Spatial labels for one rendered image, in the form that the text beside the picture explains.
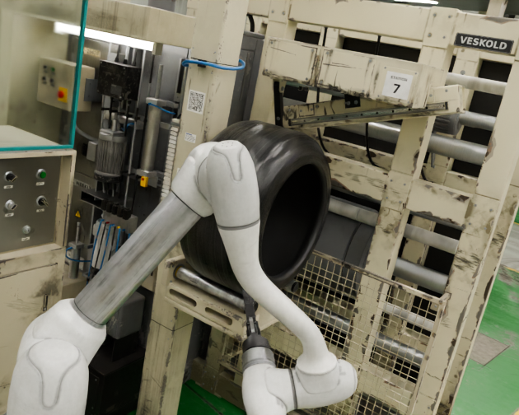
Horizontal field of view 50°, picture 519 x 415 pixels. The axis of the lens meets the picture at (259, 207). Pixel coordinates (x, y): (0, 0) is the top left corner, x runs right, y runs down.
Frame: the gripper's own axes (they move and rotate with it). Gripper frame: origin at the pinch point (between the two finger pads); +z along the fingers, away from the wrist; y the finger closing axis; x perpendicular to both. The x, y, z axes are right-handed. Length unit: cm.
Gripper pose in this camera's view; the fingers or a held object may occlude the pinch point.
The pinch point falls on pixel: (248, 298)
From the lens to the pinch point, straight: 168.7
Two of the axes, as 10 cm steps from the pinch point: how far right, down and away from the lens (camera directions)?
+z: -1.3, -6.3, 7.7
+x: 9.9, -1.7, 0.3
